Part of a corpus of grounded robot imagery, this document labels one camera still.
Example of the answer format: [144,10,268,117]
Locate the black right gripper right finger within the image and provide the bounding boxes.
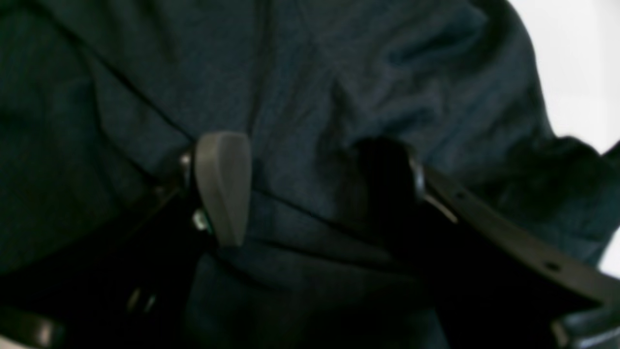
[356,138,619,349]

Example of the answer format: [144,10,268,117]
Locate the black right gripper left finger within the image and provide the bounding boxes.
[1,132,252,349]

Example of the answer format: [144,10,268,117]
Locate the black t-shirt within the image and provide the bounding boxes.
[1,0,619,349]

